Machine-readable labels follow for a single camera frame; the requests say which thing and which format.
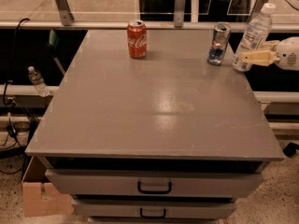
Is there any middle metal bracket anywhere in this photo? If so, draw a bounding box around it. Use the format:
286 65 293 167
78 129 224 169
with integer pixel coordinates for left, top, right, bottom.
174 0 186 28

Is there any right metal bracket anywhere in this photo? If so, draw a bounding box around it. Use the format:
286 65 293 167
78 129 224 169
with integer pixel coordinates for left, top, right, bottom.
248 0 275 30

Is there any grey drawer cabinet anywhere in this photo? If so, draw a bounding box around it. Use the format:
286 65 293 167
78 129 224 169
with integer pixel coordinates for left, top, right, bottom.
27 30 283 224

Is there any upper grey drawer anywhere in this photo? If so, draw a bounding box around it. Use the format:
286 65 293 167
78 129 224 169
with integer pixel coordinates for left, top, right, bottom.
46 169 263 198

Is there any grey drawer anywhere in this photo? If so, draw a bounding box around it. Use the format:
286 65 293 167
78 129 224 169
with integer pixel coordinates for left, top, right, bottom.
72 200 235 219
46 169 263 198

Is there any clear plastic water bottle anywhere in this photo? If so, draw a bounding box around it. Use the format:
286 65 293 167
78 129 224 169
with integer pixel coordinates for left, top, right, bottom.
233 3 277 72

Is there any blue silver redbull can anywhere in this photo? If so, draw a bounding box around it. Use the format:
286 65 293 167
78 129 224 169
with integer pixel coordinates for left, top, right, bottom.
207 22 231 65

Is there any black cable left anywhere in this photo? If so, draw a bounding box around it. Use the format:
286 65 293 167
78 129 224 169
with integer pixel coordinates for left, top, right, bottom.
0 17 40 175

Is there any lower grey drawer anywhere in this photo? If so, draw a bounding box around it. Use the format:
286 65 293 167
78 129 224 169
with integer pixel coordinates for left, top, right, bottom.
72 200 235 219

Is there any cardboard box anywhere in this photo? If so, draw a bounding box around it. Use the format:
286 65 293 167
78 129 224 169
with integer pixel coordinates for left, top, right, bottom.
21 157 74 217

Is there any small water bottle background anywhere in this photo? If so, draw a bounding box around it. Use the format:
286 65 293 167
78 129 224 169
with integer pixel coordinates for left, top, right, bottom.
28 66 50 97

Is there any left metal bracket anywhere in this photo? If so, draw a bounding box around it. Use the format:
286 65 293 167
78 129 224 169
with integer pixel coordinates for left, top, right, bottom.
55 0 74 26

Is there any red coca-cola can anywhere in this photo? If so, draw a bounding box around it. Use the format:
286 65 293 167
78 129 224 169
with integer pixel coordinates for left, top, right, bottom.
127 20 147 59

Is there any metal bracket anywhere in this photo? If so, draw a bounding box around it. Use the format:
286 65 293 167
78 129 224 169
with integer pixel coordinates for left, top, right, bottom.
174 0 186 28
55 0 74 26
248 0 275 30

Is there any green handled tool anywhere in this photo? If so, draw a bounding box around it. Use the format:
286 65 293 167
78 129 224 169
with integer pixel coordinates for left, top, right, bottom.
46 29 65 75

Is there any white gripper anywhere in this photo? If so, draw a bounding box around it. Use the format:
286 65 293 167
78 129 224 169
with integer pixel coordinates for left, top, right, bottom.
241 36 299 71

